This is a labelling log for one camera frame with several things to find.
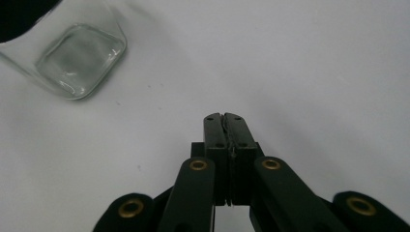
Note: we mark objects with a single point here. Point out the square clear glass cup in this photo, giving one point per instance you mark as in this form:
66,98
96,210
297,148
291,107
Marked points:
80,61

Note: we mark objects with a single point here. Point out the dark blurred object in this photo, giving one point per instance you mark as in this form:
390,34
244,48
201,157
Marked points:
19,16

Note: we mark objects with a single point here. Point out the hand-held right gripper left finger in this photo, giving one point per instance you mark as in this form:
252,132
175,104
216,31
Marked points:
215,135

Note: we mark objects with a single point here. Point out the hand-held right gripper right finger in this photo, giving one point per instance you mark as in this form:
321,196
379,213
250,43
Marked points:
240,135

